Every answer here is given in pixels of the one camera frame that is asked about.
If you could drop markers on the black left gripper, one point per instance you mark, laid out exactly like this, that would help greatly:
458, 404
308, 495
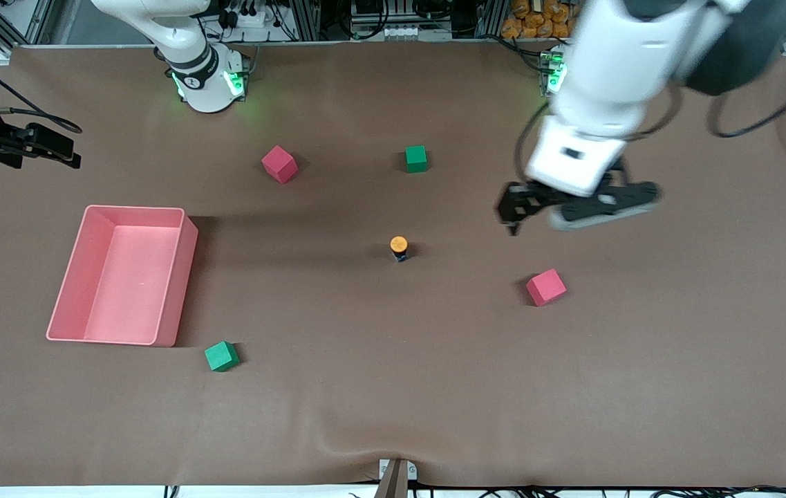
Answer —
521, 201

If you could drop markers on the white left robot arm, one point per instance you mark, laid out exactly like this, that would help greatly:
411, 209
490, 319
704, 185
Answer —
614, 76

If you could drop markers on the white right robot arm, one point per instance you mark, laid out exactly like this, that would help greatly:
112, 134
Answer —
202, 76

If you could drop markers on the pink foam cube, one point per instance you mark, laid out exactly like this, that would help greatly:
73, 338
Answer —
545, 288
278, 164

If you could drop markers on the green foam cube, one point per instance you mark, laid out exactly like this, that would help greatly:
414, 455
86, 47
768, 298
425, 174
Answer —
221, 357
416, 159

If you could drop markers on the pink plastic bin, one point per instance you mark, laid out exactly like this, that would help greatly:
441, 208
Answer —
123, 290

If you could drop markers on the bag of orange items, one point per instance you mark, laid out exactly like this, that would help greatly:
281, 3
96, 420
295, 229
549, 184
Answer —
538, 19

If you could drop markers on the electronics rack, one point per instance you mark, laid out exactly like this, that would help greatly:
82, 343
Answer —
399, 17

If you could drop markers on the brown table mat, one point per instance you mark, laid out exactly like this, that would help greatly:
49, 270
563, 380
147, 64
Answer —
392, 387

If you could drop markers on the white power strip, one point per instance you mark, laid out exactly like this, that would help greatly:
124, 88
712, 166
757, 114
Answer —
247, 17

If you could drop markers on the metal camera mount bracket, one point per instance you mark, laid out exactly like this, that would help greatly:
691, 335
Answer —
394, 478

